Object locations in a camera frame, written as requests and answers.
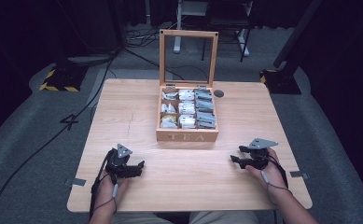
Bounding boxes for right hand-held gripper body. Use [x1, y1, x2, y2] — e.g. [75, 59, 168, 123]
[247, 137, 279, 171]

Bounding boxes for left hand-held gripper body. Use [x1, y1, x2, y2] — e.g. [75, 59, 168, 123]
[105, 143, 133, 185]

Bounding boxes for person's right hand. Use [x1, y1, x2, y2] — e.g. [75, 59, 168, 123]
[244, 147, 289, 196]

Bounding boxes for person's left hand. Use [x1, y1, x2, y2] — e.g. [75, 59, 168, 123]
[94, 174, 131, 216]

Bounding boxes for grey tape strip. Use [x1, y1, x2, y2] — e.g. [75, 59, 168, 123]
[289, 170, 311, 180]
[63, 177, 88, 188]

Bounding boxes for pale clear-wrapped tea bag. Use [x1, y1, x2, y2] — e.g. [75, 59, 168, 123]
[160, 119, 178, 130]
[161, 103, 177, 115]
[162, 91, 179, 101]

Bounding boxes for row of grey tea packets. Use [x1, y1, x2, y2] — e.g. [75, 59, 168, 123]
[194, 87, 217, 130]

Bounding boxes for wooden box with glass lid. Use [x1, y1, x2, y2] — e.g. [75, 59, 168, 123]
[155, 29, 220, 144]

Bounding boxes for stack of white tea packets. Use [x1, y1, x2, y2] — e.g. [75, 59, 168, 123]
[177, 89, 198, 130]

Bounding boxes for black yellow striped stand base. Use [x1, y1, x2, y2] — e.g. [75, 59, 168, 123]
[259, 68, 302, 95]
[38, 63, 89, 93]

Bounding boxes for black metal stand legs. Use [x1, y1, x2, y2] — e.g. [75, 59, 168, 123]
[201, 12, 254, 63]

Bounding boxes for dark slanted stand pole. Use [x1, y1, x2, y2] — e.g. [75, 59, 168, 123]
[272, 0, 324, 69]

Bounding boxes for right hand-held gripper cable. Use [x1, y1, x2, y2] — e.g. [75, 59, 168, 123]
[261, 154, 293, 208]

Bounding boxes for long black floor cable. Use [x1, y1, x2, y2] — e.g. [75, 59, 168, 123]
[0, 46, 121, 224]

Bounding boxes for bundle of floor cables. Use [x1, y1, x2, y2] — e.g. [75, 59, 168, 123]
[124, 26, 163, 49]

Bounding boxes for white desk frame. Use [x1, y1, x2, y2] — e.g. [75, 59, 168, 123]
[173, 0, 251, 58]

